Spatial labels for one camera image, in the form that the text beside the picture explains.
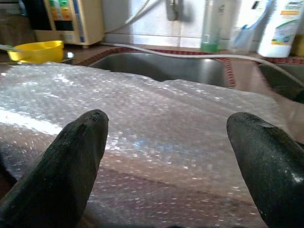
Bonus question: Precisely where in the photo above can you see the yellow plastic bowl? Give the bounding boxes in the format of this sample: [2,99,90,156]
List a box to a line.
[7,40,65,64]

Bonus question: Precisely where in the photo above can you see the long white water hose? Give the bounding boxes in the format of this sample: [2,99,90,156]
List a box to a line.
[101,41,304,79]

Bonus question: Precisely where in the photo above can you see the beige water ionizer machine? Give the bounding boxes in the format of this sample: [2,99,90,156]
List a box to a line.
[25,0,105,49]

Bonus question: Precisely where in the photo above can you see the clear bubble wrap sheet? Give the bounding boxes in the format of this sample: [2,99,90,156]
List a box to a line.
[0,61,285,228]

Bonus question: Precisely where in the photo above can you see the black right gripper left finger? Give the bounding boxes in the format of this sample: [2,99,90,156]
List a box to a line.
[0,109,110,228]

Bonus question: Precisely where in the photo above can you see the grey metal faucet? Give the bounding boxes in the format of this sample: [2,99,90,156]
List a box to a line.
[165,0,193,22]

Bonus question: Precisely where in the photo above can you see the red tile sink border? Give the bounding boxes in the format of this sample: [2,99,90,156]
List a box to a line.
[76,47,304,89]

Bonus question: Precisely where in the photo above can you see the clear bottle green liquid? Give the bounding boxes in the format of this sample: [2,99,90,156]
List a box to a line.
[200,0,222,54]

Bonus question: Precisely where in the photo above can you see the silver metal spoon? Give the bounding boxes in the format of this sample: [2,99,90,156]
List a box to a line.
[0,43,26,53]

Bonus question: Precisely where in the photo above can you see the clear plastic cup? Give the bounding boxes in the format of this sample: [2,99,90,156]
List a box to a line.
[228,25,255,53]

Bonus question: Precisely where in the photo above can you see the round steel bowl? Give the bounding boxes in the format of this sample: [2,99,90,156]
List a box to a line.
[63,51,76,63]

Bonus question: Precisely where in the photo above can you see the blue toothbrush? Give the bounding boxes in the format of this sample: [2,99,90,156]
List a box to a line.
[237,0,276,46]

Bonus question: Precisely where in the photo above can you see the white labelled detergent bottle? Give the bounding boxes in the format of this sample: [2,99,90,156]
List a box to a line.
[257,0,301,58]

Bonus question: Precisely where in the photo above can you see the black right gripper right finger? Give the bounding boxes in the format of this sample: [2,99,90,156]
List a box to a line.
[227,112,304,228]

